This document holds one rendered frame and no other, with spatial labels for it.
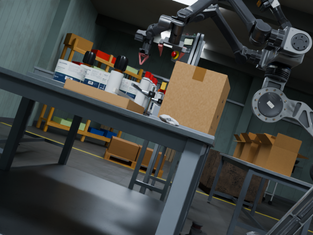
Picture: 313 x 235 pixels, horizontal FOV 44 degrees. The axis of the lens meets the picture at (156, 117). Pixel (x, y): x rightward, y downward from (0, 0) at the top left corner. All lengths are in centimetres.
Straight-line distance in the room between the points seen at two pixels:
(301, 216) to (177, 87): 100
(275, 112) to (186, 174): 98
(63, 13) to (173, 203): 731
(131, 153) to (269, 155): 344
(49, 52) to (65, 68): 579
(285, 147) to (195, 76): 242
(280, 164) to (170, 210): 272
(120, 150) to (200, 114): 525
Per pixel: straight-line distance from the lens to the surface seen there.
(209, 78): 172
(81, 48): 850
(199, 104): 170
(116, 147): 688
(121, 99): 142
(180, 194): 138
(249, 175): 393
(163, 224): 141
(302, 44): 212
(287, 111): 226
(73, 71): 255
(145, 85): 214
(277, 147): 400
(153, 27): 260
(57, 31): 839
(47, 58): 832
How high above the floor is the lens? 80
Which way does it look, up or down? 2 degrees up
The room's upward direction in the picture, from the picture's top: 19 degrees clockwise
